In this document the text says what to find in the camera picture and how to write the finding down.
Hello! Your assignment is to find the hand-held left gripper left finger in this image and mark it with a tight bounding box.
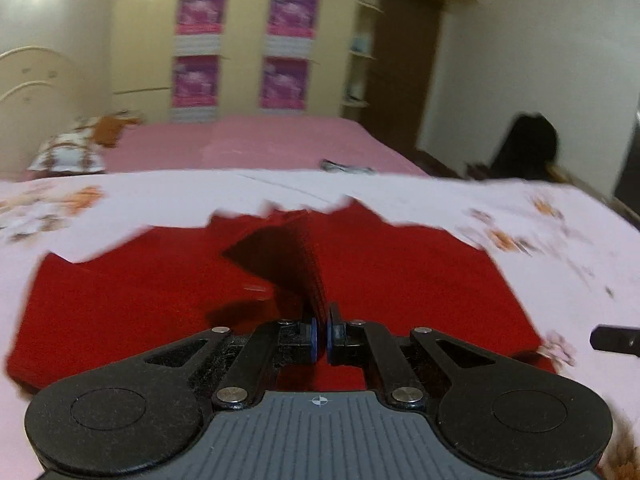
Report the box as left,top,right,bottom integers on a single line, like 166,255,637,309
142,316,319,409

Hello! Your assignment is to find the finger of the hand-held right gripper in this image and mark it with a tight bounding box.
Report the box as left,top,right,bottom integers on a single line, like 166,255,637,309
590,325,640,359

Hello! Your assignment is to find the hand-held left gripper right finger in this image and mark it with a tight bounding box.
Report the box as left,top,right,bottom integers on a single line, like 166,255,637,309
326,302,497,413

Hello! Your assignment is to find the red knit garment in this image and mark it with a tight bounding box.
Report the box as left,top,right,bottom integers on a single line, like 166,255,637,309
5,199,557,395

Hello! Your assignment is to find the white floral bed sheet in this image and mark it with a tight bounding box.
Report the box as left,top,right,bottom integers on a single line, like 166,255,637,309
0,167,640,480

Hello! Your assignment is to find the small dark flat object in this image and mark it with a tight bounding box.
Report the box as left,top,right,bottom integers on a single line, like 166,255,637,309
320,159,376,175

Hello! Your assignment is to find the dark furniture panel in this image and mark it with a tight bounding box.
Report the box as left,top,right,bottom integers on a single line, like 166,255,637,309
614,105,640,211

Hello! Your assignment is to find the pink bed cover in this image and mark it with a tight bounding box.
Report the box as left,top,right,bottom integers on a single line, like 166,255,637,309
102,114,431,178

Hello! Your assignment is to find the black bag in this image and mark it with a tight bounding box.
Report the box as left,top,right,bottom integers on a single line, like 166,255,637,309
487,112,561,178

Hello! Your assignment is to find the brown wooden door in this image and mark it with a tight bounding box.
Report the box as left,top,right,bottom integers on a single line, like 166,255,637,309
362,0,446,156

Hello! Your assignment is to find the orange cushion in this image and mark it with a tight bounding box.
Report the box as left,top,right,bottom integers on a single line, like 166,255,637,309
95,114,144,148

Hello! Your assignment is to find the cream corner shelf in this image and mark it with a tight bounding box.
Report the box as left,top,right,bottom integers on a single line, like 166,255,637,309
342,0,385,121

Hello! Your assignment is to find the brown patterned white pillow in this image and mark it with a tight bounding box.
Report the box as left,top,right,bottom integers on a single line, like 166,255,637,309
27,117,108,173

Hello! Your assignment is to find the cream wardrobe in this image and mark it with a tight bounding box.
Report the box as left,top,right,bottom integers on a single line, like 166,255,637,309
112,0,368,123

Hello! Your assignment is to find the cream arched headboard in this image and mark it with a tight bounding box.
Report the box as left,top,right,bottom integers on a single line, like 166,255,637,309
0,47,85,175

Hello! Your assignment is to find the purple wall poster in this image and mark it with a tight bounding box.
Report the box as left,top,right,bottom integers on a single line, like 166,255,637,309
171,54,221,122
265,0,321,56
175,0,228,53
258,56,309,111

